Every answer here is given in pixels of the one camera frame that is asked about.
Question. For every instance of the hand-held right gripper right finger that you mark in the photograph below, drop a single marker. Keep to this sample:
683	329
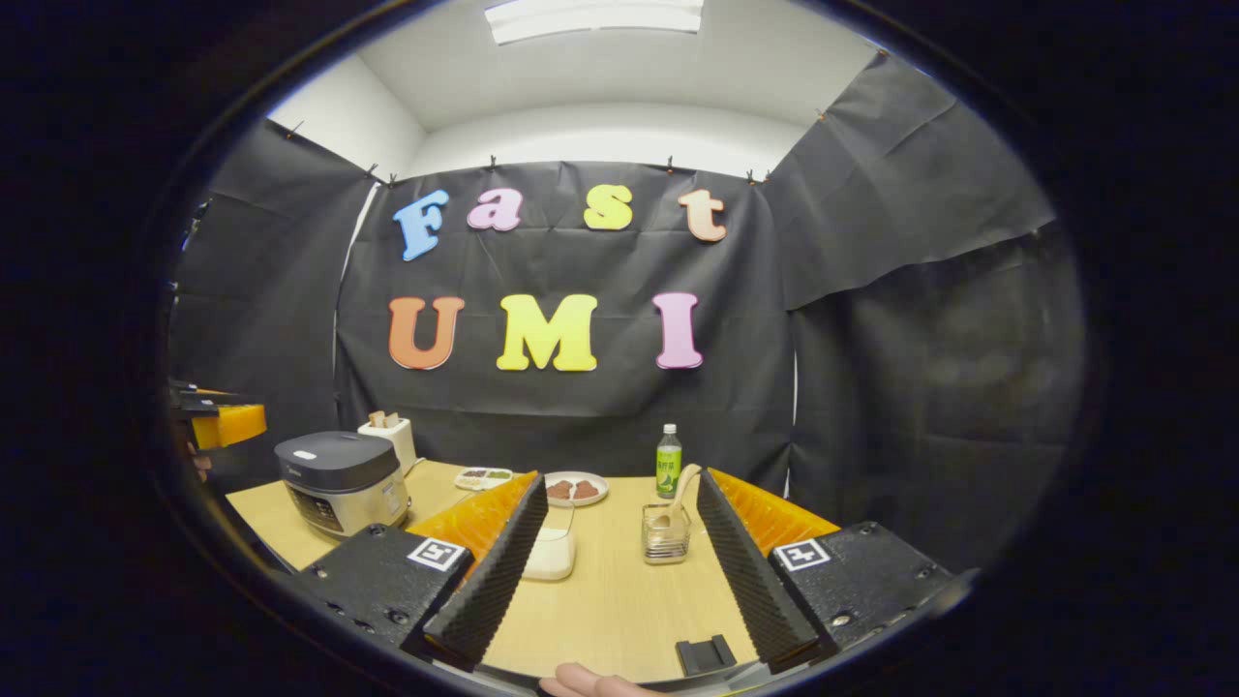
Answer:
745	571

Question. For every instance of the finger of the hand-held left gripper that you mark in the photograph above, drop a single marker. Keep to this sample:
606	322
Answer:
232	426
203	397

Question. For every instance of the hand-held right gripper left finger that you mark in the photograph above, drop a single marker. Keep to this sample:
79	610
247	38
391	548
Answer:
494	581

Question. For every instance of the glass bowl of white rice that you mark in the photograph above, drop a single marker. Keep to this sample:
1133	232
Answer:
552	561

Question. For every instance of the wooden spoon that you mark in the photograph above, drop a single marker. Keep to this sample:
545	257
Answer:
678	489

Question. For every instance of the black and silver rice cooker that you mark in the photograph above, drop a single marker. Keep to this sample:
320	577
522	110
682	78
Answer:
339	460

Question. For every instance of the white divided dish with beans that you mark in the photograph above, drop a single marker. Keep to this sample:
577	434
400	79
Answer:
479	478

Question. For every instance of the brown meat piece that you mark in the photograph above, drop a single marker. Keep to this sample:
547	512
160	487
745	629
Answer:
559	491
586	490

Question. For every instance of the green drink bottle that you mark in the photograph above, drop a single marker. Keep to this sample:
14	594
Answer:
669	469

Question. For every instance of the white round plate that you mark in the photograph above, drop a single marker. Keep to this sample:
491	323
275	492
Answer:
595	481

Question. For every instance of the white toaster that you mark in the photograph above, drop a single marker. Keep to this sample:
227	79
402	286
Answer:
392	445

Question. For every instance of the large ceiling light panel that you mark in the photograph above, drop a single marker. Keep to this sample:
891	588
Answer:
595	19

